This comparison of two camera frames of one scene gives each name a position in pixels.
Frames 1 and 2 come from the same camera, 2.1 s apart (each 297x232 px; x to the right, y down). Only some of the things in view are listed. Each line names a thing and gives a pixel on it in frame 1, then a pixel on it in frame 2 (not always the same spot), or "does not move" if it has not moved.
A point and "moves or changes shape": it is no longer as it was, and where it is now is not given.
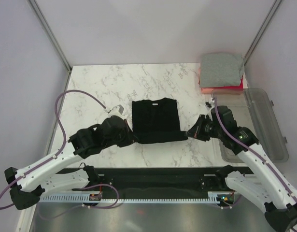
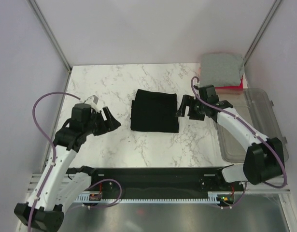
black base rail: x=153 y=181 does not move
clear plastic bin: x=251 y=108 does not move
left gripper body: x=124 y=139 to x=96 y=125
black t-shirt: x=156 y=120 moves or changes shape
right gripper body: x=205 y=129 to x=196 y=109
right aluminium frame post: x=271 y=13 does not move
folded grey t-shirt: x=218 y=69 does not move
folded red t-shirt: x=240 y=87 does not move
